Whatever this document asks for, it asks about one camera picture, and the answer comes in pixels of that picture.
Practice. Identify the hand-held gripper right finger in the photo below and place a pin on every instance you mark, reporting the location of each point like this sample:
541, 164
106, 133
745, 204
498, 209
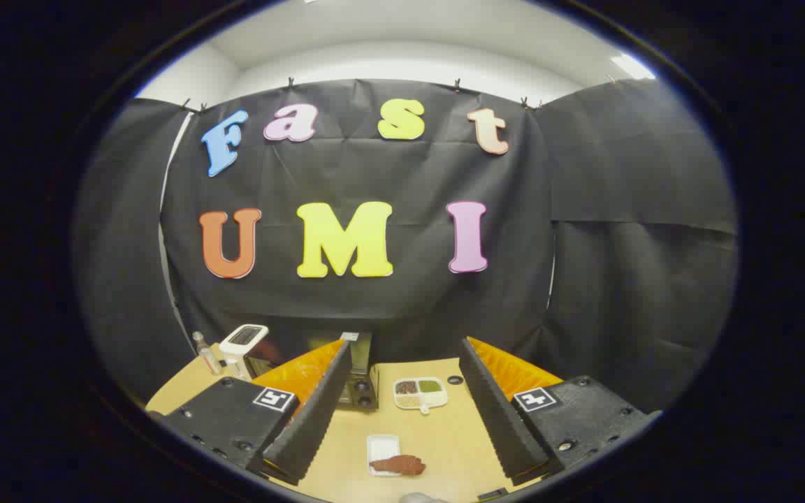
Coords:
497, 412

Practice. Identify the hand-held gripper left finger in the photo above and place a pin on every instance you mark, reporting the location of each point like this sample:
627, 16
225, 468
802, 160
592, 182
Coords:
318, 412

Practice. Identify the black toaster oven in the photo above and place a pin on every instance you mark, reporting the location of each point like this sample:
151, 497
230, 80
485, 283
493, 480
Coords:
360, 391

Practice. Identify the red raw meat piece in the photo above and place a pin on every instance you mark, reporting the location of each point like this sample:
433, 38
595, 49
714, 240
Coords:
399, 464

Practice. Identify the white pop-up toaster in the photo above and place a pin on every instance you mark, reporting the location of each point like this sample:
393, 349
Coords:
242, 339

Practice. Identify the small white rectangular tray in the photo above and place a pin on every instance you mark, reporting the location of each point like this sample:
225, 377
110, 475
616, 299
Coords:
383, 446

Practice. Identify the white divided grain plate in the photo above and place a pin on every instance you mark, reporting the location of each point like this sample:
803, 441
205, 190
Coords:
420, 395

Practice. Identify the small clear bottle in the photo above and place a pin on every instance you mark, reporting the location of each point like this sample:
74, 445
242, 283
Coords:
207, 360

